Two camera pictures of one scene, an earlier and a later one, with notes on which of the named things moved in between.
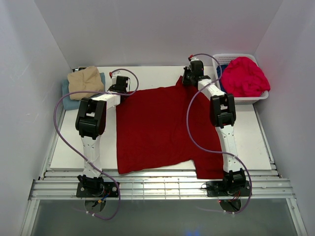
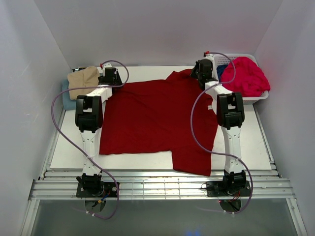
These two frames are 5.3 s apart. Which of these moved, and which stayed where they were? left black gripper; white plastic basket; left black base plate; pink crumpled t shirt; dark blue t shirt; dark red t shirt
Moved: dark red t shirt; left black gripper
Stayed: white plastic basket; left black base plate; dark blue t shirt; pink crumpled t shirt
